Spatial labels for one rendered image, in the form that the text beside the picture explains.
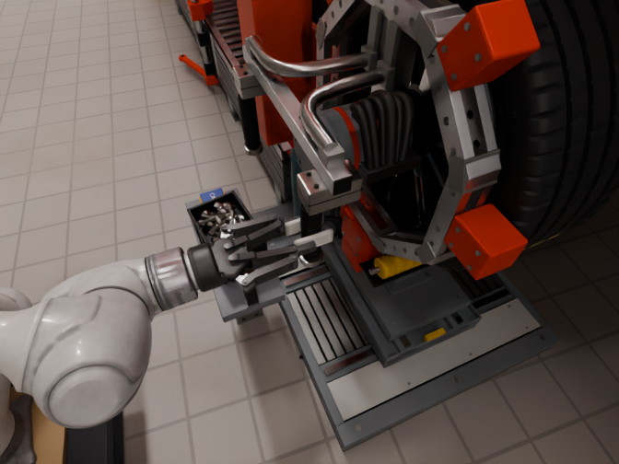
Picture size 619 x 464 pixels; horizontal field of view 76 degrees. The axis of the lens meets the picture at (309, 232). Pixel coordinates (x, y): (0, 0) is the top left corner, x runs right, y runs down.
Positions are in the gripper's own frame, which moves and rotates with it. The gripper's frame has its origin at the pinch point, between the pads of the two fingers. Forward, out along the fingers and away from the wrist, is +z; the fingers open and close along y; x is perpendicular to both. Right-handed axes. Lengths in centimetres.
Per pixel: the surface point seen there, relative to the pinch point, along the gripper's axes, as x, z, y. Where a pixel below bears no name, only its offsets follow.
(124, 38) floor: -83, -25, -278
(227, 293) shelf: -37.9, -15.8, -17.3
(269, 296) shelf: -37.9, -6.2, -11.9
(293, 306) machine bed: -77, 5, -27
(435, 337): -65, 40, 7
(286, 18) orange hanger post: 8, 20, -61
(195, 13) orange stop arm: -36, 15, -182
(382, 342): -68, 25, 1
